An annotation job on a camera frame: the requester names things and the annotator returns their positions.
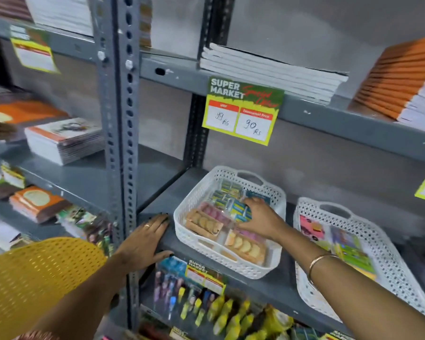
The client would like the stack of green brown books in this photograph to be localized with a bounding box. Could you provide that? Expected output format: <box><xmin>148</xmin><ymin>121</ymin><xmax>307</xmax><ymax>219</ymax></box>
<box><xmin>0</xmin><ymin>162</ymin><xmax>26</xmax><ymax>203</ymax></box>

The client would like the pile of colourful packets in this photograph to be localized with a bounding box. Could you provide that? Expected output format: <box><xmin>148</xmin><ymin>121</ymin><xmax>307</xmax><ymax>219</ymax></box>
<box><xmin>56</xmin><ymin>204</ymin><xmax>115</xmax><ymax>257</ymax></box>

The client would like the pile of green yellow packets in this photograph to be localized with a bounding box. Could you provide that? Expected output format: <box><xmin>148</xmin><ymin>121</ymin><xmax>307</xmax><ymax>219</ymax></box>
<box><xmin>208</xmin><ymin>179</ymin><xmax>244</xmax><ymax>210</ymax></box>

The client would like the row of yellow highlighter packs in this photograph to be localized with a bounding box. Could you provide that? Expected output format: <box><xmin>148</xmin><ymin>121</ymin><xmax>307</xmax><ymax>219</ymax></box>
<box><xmin>178</xmin><ymin>294</ymin><xmax>295</xmax><ymax>340</ymax></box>

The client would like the blue eraser packet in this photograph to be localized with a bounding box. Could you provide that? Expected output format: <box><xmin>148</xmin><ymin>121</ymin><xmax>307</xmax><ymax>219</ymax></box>
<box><xmin>230</xmin><ymin>200</ymin><xmax>253</xmax><ymax>224</ymax></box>

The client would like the blue pen blister pack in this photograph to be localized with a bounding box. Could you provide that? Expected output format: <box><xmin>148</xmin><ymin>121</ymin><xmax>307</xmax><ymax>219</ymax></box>
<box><xmin>153</xmin><ymin>258</ymin><xmax>187</xmax><ymax>317</ymax></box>

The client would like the white perforated plastic basket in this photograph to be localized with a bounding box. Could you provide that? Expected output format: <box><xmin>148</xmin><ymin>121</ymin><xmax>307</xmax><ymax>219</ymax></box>
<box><xmin>293</xmin><ymin>197</ymin><xmax>425</xmax><ymax>325</ymax></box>
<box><xmin>173</xmin><ymin>165</ymin><xmax>287</xmax><ymax>280</ymax></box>

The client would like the person's right forearm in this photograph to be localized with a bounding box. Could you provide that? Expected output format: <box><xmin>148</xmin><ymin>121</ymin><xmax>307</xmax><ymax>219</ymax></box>
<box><xmin>269</xmin><ymin>226</ymin><xmax>425</xmax><ymax>340</ymax></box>

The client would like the gold bangle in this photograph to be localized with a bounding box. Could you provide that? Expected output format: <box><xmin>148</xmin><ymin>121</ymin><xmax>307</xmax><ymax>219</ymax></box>
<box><xmin>307</xmin><ymin>254</ymin><xmax>341</xmax><ymax>286</ymax></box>

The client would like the yellow dotted garment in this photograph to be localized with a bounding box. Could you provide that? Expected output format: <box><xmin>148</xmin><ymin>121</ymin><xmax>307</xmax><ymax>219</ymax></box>
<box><xmin>0</xmin><ymin>237</ymin><xmax>109</xmax><ymax>340</ymax></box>

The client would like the person's left forearm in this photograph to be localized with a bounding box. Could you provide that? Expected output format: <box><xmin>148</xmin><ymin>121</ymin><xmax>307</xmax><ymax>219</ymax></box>
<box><xmin>39</xmin><ymin>252</ymin><xmax>139</xmax><ymax>340</ymax></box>

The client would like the person's left hand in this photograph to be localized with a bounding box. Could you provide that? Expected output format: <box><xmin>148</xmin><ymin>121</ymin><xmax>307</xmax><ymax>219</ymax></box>
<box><xmin>114</xmin><ymin>214</ymin><xmax>174</xmax><ymax>273</ymax></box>

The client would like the pink sticker pack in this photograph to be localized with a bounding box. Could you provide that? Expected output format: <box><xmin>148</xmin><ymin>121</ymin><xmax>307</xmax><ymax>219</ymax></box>
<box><xmin>299</xmin><ymin>214</ymin><xmax>327</xmax><ymax>242</ymax></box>

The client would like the stack of white notebooks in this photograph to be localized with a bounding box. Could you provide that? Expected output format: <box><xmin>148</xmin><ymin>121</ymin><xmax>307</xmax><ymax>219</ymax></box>
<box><xmin>199</xmin><ymin>42</ymin><xmax>350</xmax><ymax>106</ymax></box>
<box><xmin>24</xmin><ymin>0</ymin><xmax>95</xmax><ymax>38</ymax></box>

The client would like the grey metal shelf rack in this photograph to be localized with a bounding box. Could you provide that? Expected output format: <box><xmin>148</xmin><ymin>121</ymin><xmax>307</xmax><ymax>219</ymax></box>
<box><xmin>0</xmin><ymin>0</ymin><xmax>142</xmax><ymax>340</ymax></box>
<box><xmin>118</xmin><ymin>0</ymin><xmax>425</xmax><ymax>340</ymax></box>

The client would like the stack of orange drawing books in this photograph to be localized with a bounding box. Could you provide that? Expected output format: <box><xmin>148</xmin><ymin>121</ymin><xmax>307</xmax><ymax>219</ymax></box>
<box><xmin>0</xmin><ymin>100</ymin><xmax>70</xmax><ymax>143</ymax></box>

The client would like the pink eraser packet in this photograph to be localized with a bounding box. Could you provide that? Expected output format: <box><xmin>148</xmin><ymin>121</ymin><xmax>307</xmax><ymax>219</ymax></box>
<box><xmin>198</xmin><ymin>201</ymin><xmax>233</xmax><ymax>226</ymax></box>
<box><xmin>235</xmin><ymin>228</ymin><xmax>267</xmax><ymax>245</ymax></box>

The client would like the person's right hand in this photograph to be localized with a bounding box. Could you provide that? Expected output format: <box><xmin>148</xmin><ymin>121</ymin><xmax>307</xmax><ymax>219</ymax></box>
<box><xmin>239</xmin><ymin>197</ymin><xmax>288</xmax><ymax>243</ymax></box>

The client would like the stack of red notebooks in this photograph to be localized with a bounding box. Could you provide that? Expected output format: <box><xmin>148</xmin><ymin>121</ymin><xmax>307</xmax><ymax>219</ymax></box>
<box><xmin>0</xmin><ymin>0</ymin><xmax>33</xmax><ymax>22</ymax></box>

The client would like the green blue sticker pack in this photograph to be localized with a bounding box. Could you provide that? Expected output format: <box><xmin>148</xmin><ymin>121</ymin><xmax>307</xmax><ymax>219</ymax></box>
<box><xmin>330</xmin><ymin>226</ymin><xmax>377</xmax><ymax>281</ymax></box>

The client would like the stack of small orange books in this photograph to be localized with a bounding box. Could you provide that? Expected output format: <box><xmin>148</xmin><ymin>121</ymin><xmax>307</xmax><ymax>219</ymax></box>
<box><xmin>8</xmin><ymin>185</ymin><xmax>72</xmax><ymax>224</ymax></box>

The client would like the dark blue card packet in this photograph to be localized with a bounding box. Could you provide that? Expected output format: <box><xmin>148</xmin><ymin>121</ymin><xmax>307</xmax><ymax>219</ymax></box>
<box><xmin>242</xmin><ymin>189</ymin><xmax>272</xmax><ymax>206</ymax></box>

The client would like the stack of orange notebooks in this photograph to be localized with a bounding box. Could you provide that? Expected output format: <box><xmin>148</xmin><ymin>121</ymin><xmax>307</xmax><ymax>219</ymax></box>
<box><xmin>353</xmin><ymin>34</ymin><xmax>425</xmax><ymax>135</ymax></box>

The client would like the stack of illustrated notebooks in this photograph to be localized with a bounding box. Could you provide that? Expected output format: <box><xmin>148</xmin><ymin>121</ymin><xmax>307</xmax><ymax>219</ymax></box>
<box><xmin>24</xmin><ymin>117</ymin><xmax>106</xmax><ymax>166</ymax></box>

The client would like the biscuit shaped eraser packet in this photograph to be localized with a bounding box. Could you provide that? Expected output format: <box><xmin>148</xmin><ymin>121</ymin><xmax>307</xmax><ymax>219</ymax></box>
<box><xmin>184</xmin><ymin>208</ymin><xmax>225</xmax><ymax>241</ymax></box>
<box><xmin>223</xmin><ymin>230</ymin><xmax>267</xmax><ymax>267</ymax></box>

